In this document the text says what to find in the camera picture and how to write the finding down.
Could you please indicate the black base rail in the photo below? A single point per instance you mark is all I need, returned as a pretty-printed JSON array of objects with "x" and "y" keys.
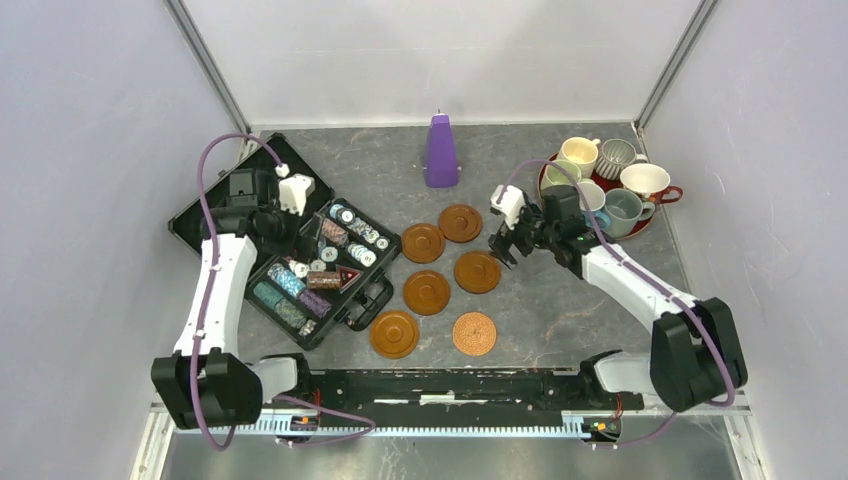
[{"x": 477, "y": 398}]

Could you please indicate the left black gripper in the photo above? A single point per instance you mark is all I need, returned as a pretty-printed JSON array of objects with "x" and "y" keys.
[{"x": 274, "y": 208}]

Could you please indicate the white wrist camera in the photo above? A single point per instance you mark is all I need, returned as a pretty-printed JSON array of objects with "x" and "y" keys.
[
  {"x": 508, "y": 201},
  {"x": 293, "y": 190}
]

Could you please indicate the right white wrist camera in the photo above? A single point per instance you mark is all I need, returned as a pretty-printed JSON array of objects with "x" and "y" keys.
[{"x": 508, "y": 201}]

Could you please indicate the black poker chip case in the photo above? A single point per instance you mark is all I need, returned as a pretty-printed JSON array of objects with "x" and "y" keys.
[{"x": 329, "y": 269}]

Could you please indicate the white red-handled mug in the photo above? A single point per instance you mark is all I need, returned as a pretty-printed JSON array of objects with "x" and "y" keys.
[{"x": 651, "y": 182}]

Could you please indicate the grey-green mug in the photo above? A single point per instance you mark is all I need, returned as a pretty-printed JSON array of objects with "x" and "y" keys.
[{"x": 625, "y": 209}]

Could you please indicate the orange-brown wooden coaster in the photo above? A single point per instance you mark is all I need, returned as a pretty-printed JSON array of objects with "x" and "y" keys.
[{"x": 394, "y": 334}]

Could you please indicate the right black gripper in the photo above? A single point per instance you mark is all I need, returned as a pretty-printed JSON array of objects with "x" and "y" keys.
[{"x": 502, "y": 240}]

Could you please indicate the purple metronome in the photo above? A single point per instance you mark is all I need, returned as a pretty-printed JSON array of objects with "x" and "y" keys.
[{"x": 441, "y": 166}]

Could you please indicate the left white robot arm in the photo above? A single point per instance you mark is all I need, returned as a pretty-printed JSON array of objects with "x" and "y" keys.
[{"x": 203, "y": 384}]

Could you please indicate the woven rattan coaster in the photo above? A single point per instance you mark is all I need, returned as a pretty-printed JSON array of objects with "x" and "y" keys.
[{"x": 474, "y": 334}]

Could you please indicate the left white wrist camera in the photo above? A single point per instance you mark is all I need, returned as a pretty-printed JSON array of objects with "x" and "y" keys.
[{"x": 293, "y": 190}]

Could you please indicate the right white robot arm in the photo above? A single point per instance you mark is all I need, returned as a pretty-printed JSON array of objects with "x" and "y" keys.
[{"x": 695, "y": 355}]

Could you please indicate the cream yellow mug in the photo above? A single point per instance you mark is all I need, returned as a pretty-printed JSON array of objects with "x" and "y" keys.
[{"x": 582, "y": 152}]

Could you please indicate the grey striped mug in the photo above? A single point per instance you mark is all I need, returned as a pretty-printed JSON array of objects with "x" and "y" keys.
[{"x": 614, "y": 156}]

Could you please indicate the light green mug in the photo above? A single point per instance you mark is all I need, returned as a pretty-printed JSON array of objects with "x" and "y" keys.
[{"x": 559, "y": 172}]

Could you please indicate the brown wooden coaster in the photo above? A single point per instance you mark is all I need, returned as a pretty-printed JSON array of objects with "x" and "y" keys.
[
  {"x": 477, "y": 272},
  {"x": 426, "y": 292},
  {"x": 460, "y": 223},
  {"x": 423, "y": 243}
]

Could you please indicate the red round tray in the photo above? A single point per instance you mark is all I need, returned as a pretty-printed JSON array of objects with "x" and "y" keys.
[{"x": 607, "y": 185}]

